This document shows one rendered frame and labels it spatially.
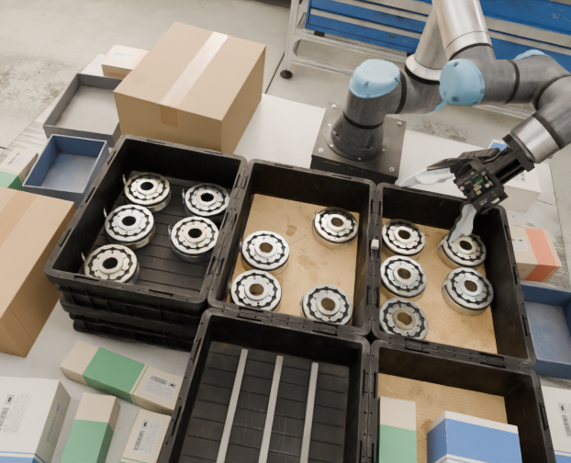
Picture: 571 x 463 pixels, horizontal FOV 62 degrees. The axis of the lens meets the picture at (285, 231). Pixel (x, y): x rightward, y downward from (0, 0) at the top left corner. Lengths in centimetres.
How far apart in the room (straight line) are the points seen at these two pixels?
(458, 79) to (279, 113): 87
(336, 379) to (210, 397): 23
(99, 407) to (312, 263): 51
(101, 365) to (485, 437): 70
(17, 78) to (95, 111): 155
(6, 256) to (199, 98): 61
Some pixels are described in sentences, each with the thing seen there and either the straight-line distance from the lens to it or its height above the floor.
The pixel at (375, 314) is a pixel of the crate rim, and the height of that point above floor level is 93.
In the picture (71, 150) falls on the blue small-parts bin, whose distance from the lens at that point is 148.
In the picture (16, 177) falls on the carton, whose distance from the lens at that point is 138.
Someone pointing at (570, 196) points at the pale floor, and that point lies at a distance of 298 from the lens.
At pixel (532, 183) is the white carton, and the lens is 154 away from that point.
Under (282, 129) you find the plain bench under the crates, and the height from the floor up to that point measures 70.
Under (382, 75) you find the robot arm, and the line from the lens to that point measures 127.
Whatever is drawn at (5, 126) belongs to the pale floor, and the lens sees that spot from 283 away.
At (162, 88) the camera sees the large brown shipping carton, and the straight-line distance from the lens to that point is 136.
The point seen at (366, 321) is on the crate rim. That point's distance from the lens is 88.
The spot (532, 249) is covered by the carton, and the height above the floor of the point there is 78.
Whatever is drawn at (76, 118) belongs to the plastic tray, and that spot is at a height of 70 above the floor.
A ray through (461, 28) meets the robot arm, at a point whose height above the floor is 130.
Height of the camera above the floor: 168
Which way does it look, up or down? 51 degrees down
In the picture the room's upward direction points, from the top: 10 degrees clockwise
